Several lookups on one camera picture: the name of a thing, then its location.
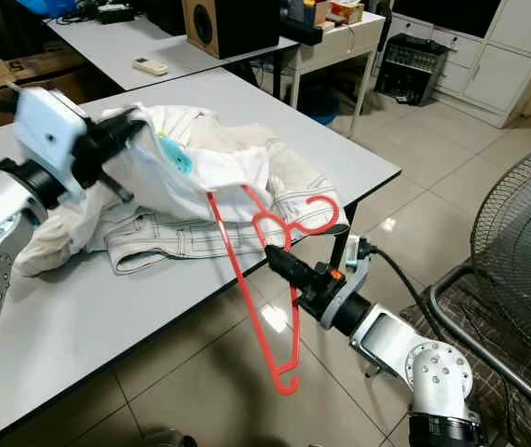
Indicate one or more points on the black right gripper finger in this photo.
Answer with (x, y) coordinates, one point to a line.
(288, 256)
(284, 268)

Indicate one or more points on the red plastic hanger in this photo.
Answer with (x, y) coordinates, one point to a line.
(336, 214)

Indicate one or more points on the white green-print T-shirt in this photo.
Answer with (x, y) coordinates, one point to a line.
(210, 172)

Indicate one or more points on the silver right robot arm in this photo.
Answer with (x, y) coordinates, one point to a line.
(433, 372)

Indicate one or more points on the white remote control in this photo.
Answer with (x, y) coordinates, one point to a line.
(150, 66)

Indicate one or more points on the cream denim jacket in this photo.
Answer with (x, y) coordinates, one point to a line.
(191, 244)

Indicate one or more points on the open cardboard box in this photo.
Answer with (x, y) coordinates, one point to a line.
(23, 79)

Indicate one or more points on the black power strip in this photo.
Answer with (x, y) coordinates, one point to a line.
(115, 14)

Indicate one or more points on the tall black box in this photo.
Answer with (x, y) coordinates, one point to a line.
(165, 14)

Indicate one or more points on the blue bag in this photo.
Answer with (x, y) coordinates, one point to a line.
(42, 6)

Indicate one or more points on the wooden speaker black front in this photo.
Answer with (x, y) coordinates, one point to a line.
(242, 26)

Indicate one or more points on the blue basin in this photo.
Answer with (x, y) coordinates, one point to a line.
(326, 115)

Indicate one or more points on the flat black device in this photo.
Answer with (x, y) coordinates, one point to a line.
(303, 31)

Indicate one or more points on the yellow and blue box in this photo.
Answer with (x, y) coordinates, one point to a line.
(303, 8)

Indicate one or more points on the grey robot leg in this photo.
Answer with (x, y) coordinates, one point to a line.
(168, 440)

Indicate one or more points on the black audio mixer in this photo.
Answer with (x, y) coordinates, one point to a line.
(410, 67)

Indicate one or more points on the white side table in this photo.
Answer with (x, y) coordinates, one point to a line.
(354, 37)

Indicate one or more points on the red and white box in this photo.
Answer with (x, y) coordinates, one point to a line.
(347, 11)

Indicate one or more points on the black television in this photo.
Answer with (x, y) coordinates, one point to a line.
(442, 14)

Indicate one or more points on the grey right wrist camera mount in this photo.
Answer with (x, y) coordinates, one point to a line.
(359, 275)

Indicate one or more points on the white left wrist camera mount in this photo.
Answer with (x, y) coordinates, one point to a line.
(51, 135)

